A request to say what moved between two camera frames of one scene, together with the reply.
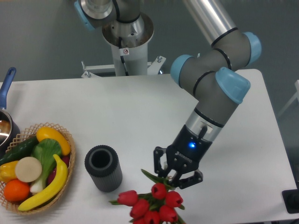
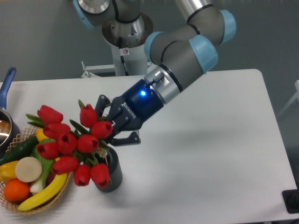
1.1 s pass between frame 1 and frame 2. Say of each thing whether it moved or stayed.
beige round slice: stayed
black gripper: moved
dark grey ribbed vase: stayed
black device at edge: stayed
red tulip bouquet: moved
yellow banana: stayed
